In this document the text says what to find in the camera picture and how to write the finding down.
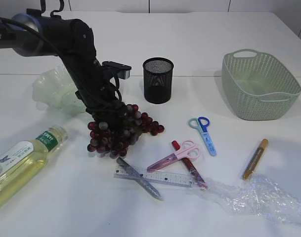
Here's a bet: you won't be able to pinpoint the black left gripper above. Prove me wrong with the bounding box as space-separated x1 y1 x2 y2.
75 59 127 128

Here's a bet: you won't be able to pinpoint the purple grape bunch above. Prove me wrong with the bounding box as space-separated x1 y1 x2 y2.
87 104 165 158

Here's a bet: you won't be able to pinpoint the green tea bottle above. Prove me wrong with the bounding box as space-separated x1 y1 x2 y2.
0 126 67 208

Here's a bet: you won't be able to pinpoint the clear plastic sheet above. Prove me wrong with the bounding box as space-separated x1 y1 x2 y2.
190 174 301 227

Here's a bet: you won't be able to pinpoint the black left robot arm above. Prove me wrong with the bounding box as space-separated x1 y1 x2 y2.
0 14 131 129

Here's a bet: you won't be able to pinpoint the black mesh pen holder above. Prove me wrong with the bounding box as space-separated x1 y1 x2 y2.
142 57 174 104

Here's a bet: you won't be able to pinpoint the grey glitter pen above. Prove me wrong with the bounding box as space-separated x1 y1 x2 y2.
116 158 163 201

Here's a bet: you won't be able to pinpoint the red glitter pen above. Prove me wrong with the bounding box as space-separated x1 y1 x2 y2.
172 140 208 189

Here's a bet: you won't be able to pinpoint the clear plastic ruler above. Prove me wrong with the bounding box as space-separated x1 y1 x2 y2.
114 165 194 188

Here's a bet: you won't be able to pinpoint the green woven plastic basket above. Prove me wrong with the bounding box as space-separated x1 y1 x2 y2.
221 49 301 121

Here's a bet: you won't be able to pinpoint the gold glitter pen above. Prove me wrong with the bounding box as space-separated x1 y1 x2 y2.
242 139 268 180

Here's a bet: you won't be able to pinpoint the pink scissors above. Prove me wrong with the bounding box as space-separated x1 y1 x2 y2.
147 140 201 172

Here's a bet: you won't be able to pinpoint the blue scissors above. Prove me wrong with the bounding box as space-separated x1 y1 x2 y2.
188 117 217 157

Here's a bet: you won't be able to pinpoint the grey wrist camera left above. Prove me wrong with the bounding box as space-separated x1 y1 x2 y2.
102 61 131 79

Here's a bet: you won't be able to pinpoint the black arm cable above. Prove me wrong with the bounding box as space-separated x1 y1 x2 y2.
0 15 123 111

